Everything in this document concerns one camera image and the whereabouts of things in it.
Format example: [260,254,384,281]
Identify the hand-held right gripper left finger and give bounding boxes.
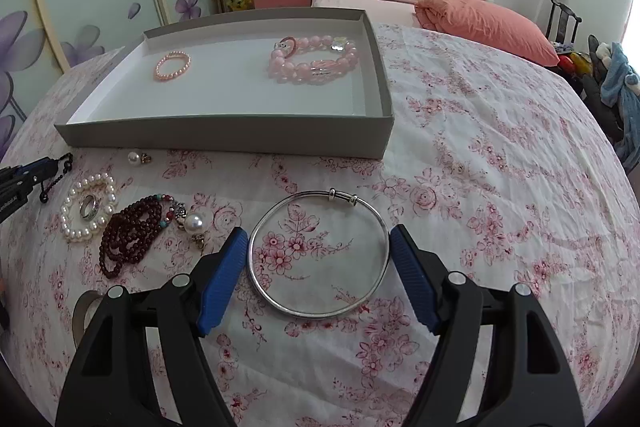
[55,227,249,427]

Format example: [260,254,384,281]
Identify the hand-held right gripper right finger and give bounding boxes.
[389,223,586,427]

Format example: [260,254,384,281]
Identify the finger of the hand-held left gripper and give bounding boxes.
[0,155,74,188]

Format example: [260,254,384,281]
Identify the black bead bracelet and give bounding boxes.
[39,152,75,204]

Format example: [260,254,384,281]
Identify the white pearl bracelet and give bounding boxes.
[60,173,118,244]

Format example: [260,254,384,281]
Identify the large pearl pendant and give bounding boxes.
[182,213,206,253]

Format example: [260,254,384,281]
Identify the dark red bead necklace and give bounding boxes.
[98,194,188,280]

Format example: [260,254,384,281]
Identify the silver bangle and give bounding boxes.
[247,188,390,319]

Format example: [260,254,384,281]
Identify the grey cardboard box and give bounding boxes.
[54,8,396,160]

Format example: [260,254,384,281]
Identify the pink floral bedsheet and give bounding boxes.
[0,24,636,427]

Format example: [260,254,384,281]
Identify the dark fabric chair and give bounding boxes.
[580,34,626,142]

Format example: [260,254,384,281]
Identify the folded orange duvet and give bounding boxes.
[414,0,561,68]

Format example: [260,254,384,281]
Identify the colourful plush toys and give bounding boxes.
[557,52,598,78]

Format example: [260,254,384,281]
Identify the pink bed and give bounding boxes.
[311,0,566,72]

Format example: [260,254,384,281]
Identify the blue clothing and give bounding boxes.
[600,42,640,168]

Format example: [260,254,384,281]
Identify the dark wooden chair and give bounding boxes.
[547,0,583,45]

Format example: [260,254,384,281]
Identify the small pink bead bracelet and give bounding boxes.
[155,51,192,82]

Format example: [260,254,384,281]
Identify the large pink bead bracelet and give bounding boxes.
[267,34,360,85]

